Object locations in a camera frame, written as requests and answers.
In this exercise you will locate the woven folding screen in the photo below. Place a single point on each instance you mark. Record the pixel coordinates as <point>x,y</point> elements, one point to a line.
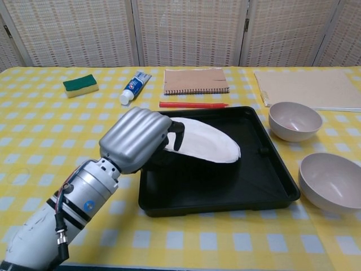
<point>183,31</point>

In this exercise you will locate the yellow white checkered tablecloth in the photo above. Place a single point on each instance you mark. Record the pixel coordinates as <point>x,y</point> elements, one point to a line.
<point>56,135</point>

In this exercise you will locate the white blue toothpaste tube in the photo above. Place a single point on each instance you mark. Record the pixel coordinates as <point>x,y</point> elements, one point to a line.
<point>134,87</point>

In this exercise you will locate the red pen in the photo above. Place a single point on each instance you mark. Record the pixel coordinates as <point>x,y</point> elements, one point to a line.
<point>191,105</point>

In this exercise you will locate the white paper plate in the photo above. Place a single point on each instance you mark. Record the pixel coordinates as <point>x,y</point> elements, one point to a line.
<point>208,141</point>

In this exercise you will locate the plain beige bowl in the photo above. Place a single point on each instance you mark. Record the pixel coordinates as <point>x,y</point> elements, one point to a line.
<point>330,183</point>

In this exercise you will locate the green yellow sponge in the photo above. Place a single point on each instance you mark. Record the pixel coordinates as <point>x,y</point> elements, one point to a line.
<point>80,84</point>

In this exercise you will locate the beige spiral sketchbook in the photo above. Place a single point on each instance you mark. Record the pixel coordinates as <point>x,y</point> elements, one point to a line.
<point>307,84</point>

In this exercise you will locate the black square plastic tray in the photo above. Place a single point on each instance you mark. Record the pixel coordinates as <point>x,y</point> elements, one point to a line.
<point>214,186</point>

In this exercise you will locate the brown spiral notebook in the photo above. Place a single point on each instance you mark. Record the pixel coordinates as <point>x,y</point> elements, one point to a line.
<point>194,80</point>

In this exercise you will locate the beige bowl with red stain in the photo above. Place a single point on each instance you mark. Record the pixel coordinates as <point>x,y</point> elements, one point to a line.
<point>294,124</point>

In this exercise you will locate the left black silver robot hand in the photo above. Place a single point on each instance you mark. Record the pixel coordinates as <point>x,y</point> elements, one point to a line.
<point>132,135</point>

